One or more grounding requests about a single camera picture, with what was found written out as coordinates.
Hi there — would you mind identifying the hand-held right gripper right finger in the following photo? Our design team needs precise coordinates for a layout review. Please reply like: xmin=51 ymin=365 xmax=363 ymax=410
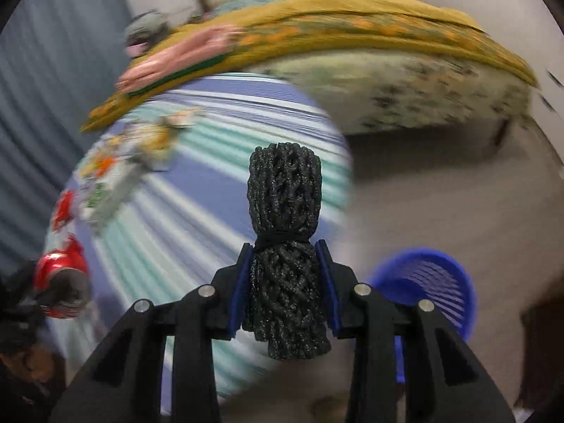
xmin=316 ymin=240 xmax=516 ymax=423

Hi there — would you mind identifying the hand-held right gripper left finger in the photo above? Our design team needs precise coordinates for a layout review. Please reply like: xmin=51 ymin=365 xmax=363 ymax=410
xmin=48 ymin=242 xmax=255 ymax=423

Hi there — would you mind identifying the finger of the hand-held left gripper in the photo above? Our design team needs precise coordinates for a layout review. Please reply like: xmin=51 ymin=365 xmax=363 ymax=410
xmin=39 ymin=271 xmax=94 ymax=319

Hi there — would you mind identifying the red snack packet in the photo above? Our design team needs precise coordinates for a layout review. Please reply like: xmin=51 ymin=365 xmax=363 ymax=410
xmin=50 ymin=189 xmax=78 ymax=232
xmin=34 ymin=234 xmax=89 ymax=320

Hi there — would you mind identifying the blue plastic basket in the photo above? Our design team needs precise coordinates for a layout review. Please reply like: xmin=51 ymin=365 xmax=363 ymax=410
xmin=368 ymin=249 xmax=477 ymax=384

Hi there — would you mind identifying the black foam net sleeve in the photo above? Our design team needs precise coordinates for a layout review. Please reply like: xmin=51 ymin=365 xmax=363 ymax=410
xmin=241 ymin=141 xmax=332 ymax=360

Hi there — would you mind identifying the person's left forearm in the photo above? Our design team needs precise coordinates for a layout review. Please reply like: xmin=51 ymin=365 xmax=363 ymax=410
xmin=0 ymin=344 xmax=67 ymax=423

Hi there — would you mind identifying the white green wrapper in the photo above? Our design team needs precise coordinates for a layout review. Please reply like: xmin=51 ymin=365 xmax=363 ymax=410
xmin=77 ymin=159 xmax=146 ymax=230

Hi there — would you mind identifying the striped tablecloth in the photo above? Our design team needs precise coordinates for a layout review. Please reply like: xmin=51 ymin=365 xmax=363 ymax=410
xmin=44 ymin=75 xmax=353 ymax=406

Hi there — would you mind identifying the yellow green packet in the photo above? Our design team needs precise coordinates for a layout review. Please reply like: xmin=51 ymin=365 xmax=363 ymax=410
xmin=123 ymin=115 xmax=203 ymax=170

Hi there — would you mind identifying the blue-grey curtain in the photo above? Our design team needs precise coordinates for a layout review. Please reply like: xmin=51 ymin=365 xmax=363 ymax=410
xmin=0 ymin=0 xmax=133 ymax=265

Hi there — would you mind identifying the dark wooden furniture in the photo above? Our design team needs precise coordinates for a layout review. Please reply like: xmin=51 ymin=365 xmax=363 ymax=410
xmin=515 ymin=291 xmax=564 ymax=410

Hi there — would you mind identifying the bed with floral sheet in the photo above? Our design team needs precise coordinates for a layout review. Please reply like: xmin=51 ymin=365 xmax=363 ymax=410
xmin=194 ymin=0 xmax=540 ymax=148

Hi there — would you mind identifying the pink folded cloth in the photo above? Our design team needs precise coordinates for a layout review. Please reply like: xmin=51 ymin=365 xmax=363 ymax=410
xmin=117 ymin=24 xmax=243 ymax=93

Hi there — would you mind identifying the grey bag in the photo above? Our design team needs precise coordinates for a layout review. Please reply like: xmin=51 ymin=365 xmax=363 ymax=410
xmin=123 ymin=9 xmax=177 ymax=58

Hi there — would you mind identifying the yellow floral blanket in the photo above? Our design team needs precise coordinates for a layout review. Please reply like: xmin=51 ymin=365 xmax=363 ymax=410
xmin=80 ymin=0 xmax=540 ymax=133

